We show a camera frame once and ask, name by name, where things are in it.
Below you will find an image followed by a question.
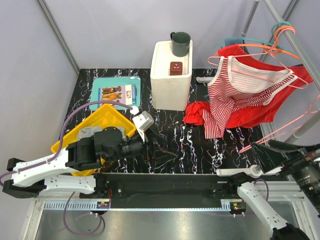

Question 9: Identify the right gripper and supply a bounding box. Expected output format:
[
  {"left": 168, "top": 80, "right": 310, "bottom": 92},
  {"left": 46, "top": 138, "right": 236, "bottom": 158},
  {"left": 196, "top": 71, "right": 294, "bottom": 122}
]
[{"left": 251, "top": 137, "right": 320, "bottom": 208}]

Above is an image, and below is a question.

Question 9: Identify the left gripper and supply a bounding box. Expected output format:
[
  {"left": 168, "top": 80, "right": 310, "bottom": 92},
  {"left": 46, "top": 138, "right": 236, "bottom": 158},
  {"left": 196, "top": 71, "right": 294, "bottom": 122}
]
[{"left": 105, "top": 128, "right": 177, "bottom": 169}]

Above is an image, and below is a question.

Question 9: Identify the pink wire hanger front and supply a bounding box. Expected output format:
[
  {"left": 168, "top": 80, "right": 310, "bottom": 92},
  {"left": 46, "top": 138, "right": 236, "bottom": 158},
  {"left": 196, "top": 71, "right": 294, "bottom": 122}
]
[{"left": 238, "top": 94, "right": 320, "bottom": 154}]

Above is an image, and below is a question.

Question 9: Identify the pink wire hanger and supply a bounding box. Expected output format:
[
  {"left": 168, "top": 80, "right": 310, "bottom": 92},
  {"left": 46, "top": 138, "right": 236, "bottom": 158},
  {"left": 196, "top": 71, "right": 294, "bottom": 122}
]
[
  {"left": 207, "top": 44, "right": 309, "bottom": 89},
  {"left": 238, "top": 94, "right": 320, "bottom": 154}
]

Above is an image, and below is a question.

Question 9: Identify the grey tank top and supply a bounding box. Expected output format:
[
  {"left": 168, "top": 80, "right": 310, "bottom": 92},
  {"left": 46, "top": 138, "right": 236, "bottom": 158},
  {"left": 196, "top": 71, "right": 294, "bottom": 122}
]
[{"left": 76, "top": 126, "right": 102, "bottom": 141}]

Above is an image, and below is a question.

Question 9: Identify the red white striped tank top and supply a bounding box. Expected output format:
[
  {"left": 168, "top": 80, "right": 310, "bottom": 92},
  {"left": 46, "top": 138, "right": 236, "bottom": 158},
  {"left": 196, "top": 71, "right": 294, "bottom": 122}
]
[{"left": 202, "top": 55, "right": 297, "bottom": 139}]

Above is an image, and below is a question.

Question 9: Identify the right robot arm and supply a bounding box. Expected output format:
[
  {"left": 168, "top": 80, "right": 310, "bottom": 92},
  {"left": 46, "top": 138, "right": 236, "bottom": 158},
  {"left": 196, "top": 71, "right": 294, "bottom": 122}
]
[{"left": 227, "top": 140, "right": 320, "bottom": 240}]

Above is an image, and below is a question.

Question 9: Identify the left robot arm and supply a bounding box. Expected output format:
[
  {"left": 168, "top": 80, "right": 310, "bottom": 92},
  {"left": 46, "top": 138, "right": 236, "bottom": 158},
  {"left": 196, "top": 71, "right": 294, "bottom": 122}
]
[{"left": 2, "top": 126, "right": 176, "bottom": 199}]

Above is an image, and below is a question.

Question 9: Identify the orange plastic hanger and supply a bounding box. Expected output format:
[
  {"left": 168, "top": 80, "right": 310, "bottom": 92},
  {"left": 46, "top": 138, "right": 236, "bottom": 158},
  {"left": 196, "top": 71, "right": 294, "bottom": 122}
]
[{"left": 238, "top": 25, "right": 300, "bottom": 60}]

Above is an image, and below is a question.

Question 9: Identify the teal plastic hanger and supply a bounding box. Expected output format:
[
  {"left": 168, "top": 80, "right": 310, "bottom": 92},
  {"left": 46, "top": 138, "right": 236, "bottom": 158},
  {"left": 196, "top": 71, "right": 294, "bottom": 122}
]
[{"left": 213, "top": 21, "right": 292, "bottom": 49}]

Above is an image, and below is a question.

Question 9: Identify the white rack foot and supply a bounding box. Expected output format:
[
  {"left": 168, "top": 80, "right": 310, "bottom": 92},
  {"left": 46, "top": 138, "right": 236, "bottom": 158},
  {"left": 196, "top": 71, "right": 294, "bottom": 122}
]
[{"left": 216, "top": 164, "right": 281, "bottom": 179}]

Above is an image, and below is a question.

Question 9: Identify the crumpled red cloth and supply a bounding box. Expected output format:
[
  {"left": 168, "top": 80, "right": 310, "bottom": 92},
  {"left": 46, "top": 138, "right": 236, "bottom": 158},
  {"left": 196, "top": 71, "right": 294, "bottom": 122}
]
[{"left": 182, "top": 101, "right": 210, "bottom": 126}]

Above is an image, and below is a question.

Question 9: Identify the white foam box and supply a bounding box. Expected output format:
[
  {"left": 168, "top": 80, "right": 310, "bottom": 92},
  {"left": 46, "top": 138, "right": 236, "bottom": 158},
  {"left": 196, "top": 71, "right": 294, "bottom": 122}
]
[{"left": 150, "top": 40, "right": 193, "bottom": 111}]

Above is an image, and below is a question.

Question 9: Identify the yellow plastic basket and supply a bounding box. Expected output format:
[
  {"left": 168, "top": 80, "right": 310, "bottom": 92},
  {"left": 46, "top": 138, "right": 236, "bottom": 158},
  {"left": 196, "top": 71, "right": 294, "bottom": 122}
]
[{"left": 50, "top": 105, "right": 136, "bottom": 177}]

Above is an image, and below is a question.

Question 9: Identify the dog picture book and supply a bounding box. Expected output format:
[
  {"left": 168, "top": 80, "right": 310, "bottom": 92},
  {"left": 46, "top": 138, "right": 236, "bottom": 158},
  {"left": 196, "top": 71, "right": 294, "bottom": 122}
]
[{"left": 98, "top": 84, "right": 138, "bottom": 106}]

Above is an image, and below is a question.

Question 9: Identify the brown square box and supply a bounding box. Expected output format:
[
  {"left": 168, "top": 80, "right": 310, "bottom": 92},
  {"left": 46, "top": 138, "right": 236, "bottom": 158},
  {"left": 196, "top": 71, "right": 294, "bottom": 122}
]
[{"left": 169, "top": 61, "right": 183, "bottom": 76}]

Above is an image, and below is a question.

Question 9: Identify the teal tray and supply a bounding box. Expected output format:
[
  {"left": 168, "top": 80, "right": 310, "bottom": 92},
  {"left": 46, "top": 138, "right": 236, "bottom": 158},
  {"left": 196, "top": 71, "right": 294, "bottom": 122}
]
[{"left": 90, "top": 76, "right": 141, "bottom": 107}]

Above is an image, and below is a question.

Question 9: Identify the dark green mug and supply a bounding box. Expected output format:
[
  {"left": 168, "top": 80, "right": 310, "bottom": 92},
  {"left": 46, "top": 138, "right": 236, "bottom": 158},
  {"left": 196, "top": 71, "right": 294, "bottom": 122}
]
[{"left": 170, "top": 32, "right": 191, "bottom": 57}]

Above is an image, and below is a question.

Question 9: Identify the metal clothes rack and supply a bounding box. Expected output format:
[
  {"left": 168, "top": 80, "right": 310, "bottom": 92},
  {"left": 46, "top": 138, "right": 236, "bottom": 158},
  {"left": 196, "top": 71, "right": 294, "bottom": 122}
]
[{"left": 241, "top": 0, "right": 320, "bottom": 144}]

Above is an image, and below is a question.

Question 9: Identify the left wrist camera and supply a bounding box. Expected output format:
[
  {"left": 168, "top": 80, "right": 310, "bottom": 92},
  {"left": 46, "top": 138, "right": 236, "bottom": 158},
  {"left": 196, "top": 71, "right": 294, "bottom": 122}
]
[{"left": 132, "top": 111, "right": 154, "bottom": 143}]

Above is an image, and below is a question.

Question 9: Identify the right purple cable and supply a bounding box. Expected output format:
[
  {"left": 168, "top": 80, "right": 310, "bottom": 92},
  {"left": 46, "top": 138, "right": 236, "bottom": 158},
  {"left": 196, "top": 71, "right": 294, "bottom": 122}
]
[{"left": 252, "top": 177, "right": 270, "bottom": 203}]

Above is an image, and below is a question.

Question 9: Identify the purple cable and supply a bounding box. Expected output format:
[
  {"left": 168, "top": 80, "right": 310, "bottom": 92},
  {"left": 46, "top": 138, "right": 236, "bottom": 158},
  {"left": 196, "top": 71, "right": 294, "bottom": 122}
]
[
  {"left": 0, "top": 100, "right": 137, "bottom": 236},
  {"left": 252, "top": 177, "right": 270, "bottom": 203}
]

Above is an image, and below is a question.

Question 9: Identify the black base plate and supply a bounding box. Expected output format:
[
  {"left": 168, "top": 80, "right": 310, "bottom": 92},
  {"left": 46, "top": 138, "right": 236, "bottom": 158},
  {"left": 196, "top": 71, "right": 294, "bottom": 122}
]
[{"left": 79, "top": 172, "right": 254, "bottom": 211}]

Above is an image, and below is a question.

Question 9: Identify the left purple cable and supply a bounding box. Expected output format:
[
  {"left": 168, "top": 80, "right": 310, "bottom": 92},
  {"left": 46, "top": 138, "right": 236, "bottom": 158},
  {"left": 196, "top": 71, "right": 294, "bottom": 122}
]
[{"left": 0, "top": 100, "right": 137, "bottom": 236}]

